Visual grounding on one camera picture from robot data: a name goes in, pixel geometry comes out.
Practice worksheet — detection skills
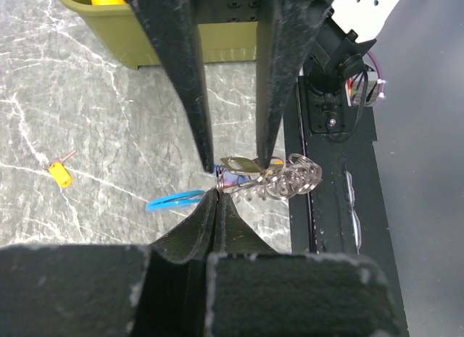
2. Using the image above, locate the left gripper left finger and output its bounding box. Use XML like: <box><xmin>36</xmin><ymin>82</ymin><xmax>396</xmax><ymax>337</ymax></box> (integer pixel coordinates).
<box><xmin>1</xmin><ymin>190</ymin><xmax>217</xmax><ymax>336</ymax></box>

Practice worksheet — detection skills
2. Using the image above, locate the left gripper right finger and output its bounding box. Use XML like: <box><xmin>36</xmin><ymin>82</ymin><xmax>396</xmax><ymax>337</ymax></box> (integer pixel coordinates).
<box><xmin>206</xmin><ymin>194</ymin><xmax>401</xmax><ymax>336</ymax></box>

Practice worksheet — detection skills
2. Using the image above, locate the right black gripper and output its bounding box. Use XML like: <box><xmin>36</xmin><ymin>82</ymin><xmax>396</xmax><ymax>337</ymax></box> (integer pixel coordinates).
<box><xmin>126</xmin><ymin>0</ymin><xmax>334</xmax><ymax>172</ymax></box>

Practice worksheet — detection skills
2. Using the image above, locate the light blue key handle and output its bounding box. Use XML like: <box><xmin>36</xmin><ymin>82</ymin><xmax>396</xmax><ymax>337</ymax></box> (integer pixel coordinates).
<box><xmin>145</xmin><ymin>190</ymin><xmax>205</xmax><ymax>212</ymax></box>

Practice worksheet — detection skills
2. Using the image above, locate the metal keyring with small rings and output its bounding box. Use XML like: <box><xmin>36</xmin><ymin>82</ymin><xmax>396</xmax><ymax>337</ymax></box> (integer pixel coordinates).
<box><xmin>216</xmin><ymin>153</ymin><xmax>323</xmax><ymax>200</ymax></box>

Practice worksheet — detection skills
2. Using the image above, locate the yellow key tag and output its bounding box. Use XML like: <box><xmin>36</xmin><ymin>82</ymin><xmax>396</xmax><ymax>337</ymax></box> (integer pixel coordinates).
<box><xmin>49</xmin><ymin>162</ymin><xmax>73</xmax><ymax>188</ymax></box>

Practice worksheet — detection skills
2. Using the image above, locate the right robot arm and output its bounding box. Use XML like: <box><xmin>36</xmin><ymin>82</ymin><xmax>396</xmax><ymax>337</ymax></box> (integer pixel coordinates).
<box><xmin>125</xmin><ymin>0</ymin><xmax>399</xmax><ymax>172</ymax></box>

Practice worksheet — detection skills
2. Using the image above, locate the olive green plastic bin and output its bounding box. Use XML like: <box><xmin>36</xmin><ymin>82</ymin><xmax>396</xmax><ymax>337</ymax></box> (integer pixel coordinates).
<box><xmin>60</xmin><ymin>0</ymin><xmax>257</xmax><ymax>70</ymax></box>

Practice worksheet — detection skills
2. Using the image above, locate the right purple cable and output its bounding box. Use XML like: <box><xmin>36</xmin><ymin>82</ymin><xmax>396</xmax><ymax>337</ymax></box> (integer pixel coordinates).
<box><xmin>365</xmin><ymin>50</ymin><xmax>388</xmax><ymax>106</ymax></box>

